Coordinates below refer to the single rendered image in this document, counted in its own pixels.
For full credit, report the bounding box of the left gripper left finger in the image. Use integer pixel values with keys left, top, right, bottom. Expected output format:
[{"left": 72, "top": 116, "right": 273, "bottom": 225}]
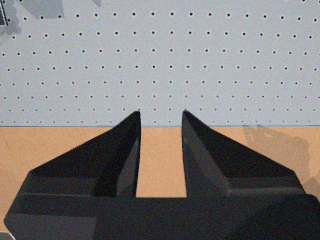
[{"left": 17, "top": 111, "right": 141, "bottom": 197}]

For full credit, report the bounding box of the grey flat base plate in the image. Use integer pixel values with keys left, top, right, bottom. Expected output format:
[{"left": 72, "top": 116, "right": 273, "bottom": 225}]
[{"left": 0, "top": 0, "right": 320, "bottom": 128}]

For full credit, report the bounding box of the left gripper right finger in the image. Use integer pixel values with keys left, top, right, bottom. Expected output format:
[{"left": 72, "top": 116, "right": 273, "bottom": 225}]
[{"left": 181, "top": 111, "right": 306, "bottom": 197}]

